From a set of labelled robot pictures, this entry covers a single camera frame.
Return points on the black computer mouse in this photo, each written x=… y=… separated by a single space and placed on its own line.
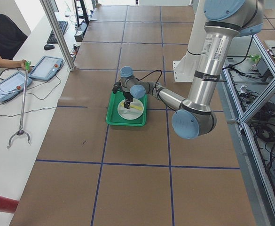
x=48 y=47

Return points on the person hand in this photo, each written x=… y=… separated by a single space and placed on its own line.
x=22 y=64

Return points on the white round plate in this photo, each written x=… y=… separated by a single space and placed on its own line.
x=135 y=111

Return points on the yellow plastic spoon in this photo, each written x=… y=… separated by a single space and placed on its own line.
x=137 y=107

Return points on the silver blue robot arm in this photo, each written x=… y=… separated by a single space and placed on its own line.
x=193 y=117

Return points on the silver reacher grabber tool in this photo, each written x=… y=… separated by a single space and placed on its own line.
x=21 y=131

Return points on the red cylinder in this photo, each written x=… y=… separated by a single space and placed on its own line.
x=8 y=205

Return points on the aluminium frame post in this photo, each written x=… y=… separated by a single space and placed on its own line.
x=49 y=11

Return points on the near blue teach pendant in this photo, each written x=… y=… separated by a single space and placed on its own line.
x=11 y=86

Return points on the blue teach pendant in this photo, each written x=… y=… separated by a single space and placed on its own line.
x=46 y=68
x=11 y=86

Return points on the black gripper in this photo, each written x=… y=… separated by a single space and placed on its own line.
x=128 y=96

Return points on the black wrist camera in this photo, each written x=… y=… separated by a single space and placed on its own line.
x=117 y=87

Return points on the aluminium side frame rail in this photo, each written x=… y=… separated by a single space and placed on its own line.
x=248 y=84

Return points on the green plastic tray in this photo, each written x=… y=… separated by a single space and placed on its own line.
x=113 y=118

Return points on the white pedestal column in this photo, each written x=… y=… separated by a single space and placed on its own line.
x=185 y=68

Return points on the far blue teach pendant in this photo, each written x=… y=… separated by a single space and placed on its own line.
x=46 y=68

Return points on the person in black shirt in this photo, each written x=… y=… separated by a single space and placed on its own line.
x=11 y=40

